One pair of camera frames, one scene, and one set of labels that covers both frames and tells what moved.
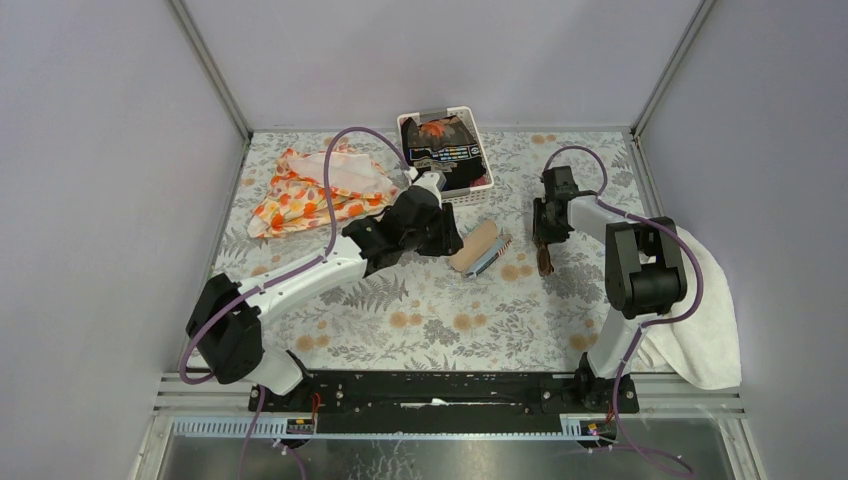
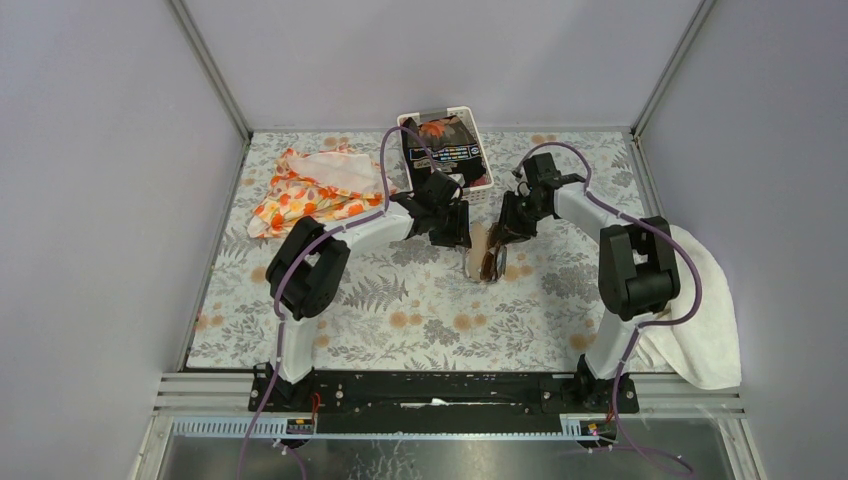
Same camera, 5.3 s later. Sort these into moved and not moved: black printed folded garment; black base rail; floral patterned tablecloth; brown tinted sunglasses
Moved: brown tinted sunglasses
Not moved: black printed folded garment; black base rail; floral patterned tablecloth
